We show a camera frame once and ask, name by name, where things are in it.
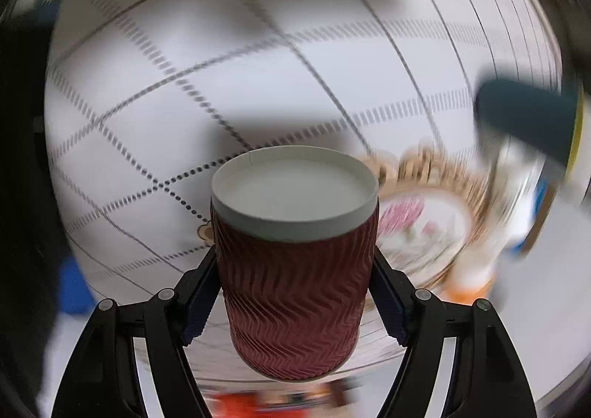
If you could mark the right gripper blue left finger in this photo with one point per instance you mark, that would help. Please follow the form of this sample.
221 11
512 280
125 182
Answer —
185 309

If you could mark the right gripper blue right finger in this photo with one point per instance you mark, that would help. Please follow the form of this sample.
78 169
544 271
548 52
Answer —
397 300

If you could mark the red corrugated paper cup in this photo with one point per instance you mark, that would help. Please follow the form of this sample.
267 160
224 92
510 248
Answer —
294 230

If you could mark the dark teal cup yellow inside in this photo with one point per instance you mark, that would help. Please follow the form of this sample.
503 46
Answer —
549 121

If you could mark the white diamond pattern tablecloth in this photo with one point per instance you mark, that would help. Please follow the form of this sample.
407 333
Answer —
145 99

